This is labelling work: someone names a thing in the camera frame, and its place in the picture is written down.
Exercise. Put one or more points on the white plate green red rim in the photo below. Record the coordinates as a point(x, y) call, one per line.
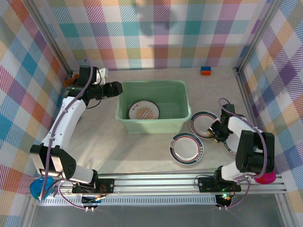
point(185, 147)
point(201, 123)

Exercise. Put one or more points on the white plate navy lettered rim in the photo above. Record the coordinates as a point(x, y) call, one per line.
point(230, 147)

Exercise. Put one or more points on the white plate orange sunburst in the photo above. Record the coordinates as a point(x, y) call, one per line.
point(144, 112)

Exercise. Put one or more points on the green plastic bin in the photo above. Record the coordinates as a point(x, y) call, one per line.
point(154, 126)

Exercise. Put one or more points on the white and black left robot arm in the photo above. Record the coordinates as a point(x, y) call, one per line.
point(64, 118)

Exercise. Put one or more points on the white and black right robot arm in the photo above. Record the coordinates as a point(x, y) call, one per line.
point(255, 151)

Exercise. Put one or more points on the brown teddy bear toy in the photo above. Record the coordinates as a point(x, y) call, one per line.
point(68, 82)

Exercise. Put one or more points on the blue and orange block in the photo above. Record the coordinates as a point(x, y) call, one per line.
point(205, 71)

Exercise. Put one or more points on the pink dome button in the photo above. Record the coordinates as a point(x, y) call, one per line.
point(266, 179)

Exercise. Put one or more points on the blue dome button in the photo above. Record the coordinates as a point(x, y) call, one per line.
point(39, 190)

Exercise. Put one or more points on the aluminium side rail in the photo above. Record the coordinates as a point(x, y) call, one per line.
point(246, 94)

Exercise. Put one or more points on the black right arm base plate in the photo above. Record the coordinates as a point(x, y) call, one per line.
point(206, 184)

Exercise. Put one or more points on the aluminium frame post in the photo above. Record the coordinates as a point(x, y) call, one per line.
point(50, 35)
point(258, 35)

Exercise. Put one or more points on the aluminium mounting rail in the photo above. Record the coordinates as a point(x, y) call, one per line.
point(154, 183)

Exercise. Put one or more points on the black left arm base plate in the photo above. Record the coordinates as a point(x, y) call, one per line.
point(107, 185)

